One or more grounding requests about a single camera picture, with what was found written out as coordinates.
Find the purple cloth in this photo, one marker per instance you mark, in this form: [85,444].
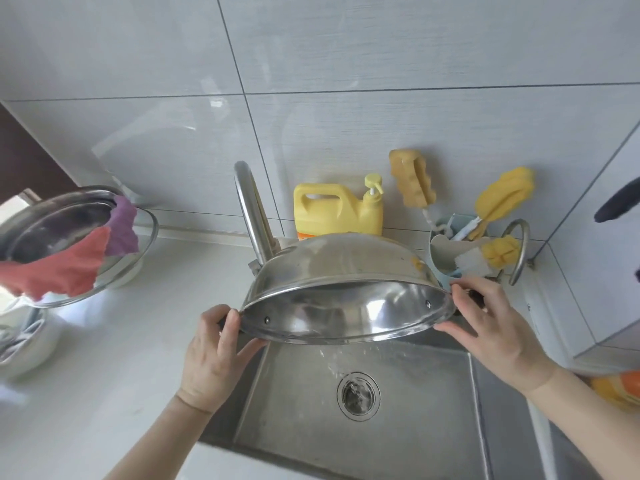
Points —
[122,224]

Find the small yellow sponge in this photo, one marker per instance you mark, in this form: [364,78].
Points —
[500,250]

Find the red cloth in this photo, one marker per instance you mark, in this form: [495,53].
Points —
[60,269]

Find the white scrub brush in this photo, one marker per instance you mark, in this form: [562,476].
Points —
[472,263]

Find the stainless steel pot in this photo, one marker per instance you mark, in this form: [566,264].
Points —
[345,264]

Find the person's right forearm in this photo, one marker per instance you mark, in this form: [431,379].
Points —
[590,429]

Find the small curved steel tap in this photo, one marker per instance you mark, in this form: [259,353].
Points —
[522,249]

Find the person's right hand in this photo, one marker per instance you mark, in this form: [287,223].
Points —
[500,339]

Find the orange label bottle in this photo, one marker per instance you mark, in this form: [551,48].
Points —
[620,389]

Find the dark brown framed window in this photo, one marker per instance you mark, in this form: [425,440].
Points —
[25,159]

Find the light blue utensil holder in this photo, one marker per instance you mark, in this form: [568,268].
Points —
[442,254]

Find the person's left forearm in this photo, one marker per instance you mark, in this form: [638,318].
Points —
[160,439]

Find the steel basin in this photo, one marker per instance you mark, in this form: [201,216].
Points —
[55,219]

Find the steel sink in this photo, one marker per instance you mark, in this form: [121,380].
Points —
[425,419]

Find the long yellow sponge brush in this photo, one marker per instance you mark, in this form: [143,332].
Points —
[505,194]

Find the yellow detergent jug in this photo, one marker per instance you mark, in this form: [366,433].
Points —
[330,214]

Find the steel faucet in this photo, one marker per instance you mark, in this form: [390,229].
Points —
[250,209]

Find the tan sponge brush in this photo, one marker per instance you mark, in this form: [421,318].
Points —
[412,179]

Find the steel sink strainer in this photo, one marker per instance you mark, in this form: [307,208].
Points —
[358,397]

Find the person's left hand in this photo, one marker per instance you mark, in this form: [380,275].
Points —
[210,364]

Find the white ceramic bowl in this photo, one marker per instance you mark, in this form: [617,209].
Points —
[30,349]

